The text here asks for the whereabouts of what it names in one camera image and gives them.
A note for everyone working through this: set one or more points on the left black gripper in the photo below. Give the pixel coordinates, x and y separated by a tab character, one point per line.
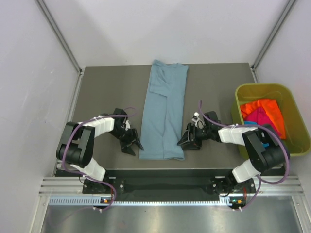
126	149

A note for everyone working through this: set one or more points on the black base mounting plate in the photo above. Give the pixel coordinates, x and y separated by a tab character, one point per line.
175	184

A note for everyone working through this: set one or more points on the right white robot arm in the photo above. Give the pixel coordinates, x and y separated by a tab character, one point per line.
264	148

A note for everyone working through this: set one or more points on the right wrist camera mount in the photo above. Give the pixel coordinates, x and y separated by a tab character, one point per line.
196	118

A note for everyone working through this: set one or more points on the slotted grey cable duct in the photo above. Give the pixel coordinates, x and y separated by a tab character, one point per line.
102	201

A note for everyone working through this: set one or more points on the orange t shirt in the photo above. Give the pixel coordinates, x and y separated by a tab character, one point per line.
272	110

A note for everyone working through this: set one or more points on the magenta t shirt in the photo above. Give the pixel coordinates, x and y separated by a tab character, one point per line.
259	117

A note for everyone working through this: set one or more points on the left aluminium corner post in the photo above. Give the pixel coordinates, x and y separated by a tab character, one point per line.
57	32

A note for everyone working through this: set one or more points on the olive green plastic bin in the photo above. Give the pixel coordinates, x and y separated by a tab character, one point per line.
297	138

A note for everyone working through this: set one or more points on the aluminium corner post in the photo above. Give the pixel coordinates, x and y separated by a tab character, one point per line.
272	35
57	32

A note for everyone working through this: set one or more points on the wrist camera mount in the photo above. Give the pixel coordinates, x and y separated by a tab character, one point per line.
196	118
127	125

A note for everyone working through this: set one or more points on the light blue t shirt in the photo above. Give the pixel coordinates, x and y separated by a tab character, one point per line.
162	119

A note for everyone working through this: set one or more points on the right aluminium corner post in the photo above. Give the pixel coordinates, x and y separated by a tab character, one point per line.
272	35

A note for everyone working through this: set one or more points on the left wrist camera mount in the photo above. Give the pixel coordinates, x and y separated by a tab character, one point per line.
127	125

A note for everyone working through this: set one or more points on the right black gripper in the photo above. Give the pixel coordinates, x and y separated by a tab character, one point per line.
196	144

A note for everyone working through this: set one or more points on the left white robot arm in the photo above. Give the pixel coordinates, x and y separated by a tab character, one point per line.
76	144

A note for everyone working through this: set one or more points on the bright blue t shirt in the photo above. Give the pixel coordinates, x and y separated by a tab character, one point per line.
250	123

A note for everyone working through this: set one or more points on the aluminium frame rail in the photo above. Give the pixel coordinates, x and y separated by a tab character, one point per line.
72	186

